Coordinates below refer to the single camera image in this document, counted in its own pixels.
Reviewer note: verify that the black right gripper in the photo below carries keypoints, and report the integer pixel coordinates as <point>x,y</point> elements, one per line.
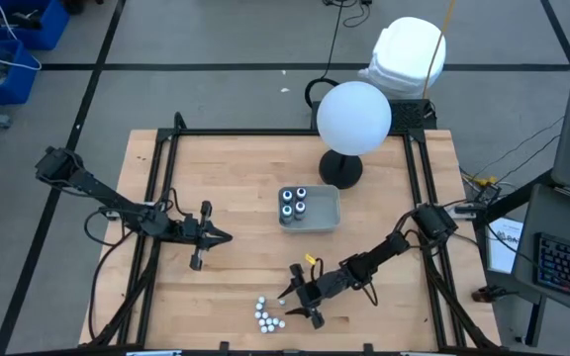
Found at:
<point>322,289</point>

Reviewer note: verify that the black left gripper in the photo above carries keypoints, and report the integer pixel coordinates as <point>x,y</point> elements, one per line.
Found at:
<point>191,232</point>

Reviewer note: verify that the large blue-tip food coloring bottle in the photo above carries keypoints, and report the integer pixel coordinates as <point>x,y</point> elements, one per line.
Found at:
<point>287,195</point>

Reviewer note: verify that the large black-tip food coloring bottle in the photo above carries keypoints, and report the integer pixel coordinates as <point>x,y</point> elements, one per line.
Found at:
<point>301,193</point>

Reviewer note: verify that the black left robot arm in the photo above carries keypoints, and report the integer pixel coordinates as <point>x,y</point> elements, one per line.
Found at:
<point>107,195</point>

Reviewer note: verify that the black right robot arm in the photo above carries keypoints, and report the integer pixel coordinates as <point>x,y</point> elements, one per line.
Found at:
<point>384,249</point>

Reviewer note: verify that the yellow tag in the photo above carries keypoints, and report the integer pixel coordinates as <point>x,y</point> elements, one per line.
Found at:
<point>310,258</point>

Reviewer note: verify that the grey plastic bin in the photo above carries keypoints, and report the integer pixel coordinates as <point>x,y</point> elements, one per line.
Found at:
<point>322,212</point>

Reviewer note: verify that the black clamp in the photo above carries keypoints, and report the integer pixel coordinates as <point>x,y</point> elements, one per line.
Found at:
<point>485,294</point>

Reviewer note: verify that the white paper sheet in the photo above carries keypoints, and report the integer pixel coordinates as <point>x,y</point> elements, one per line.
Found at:
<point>503,247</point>

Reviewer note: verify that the black perforated computer box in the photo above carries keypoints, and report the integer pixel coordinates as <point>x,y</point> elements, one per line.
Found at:
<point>411,116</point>

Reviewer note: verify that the yellow plug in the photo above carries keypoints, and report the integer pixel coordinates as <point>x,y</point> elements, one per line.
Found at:
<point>485,181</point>

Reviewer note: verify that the black desk leg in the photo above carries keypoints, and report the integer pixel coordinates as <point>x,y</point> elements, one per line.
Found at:
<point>535,321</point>

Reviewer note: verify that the blue storage bin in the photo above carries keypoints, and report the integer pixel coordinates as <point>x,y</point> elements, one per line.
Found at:
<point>50,29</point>
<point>18,89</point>

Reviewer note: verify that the white wrapped bulky object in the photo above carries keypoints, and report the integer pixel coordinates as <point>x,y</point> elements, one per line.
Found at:
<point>404,54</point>

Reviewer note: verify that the grey side desk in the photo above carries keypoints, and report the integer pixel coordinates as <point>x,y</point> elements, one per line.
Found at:
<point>562,207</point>

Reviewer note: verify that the black aluminium table frame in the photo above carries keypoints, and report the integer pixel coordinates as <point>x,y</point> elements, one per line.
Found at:
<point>290,132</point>

